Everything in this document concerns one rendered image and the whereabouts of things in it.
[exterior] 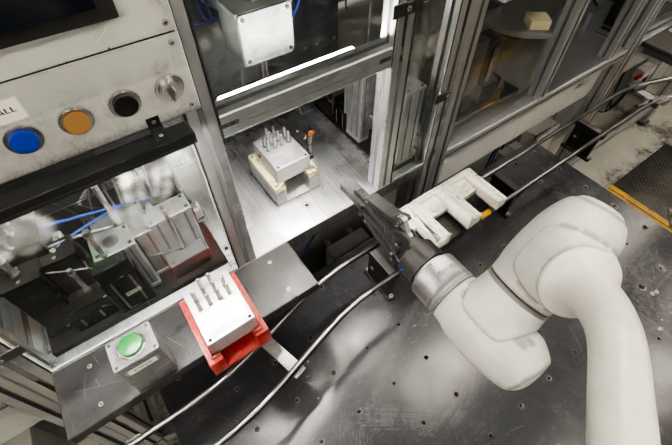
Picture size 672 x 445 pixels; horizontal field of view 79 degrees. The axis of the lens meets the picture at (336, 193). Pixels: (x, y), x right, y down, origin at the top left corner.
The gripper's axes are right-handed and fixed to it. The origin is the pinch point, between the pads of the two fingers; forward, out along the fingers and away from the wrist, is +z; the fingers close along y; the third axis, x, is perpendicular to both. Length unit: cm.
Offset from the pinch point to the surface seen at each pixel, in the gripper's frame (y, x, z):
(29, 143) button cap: 27, 42, 11
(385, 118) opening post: 0.8, -18.3, 13.6
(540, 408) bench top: -47, -21, -48
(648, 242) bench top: -47, -88, -38
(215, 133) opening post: 15.8, 19.7, 13.1
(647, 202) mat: -114, -188, -22
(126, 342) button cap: -11.2, 47.5, 2.9
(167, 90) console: 27.4, 24.7, 11.0
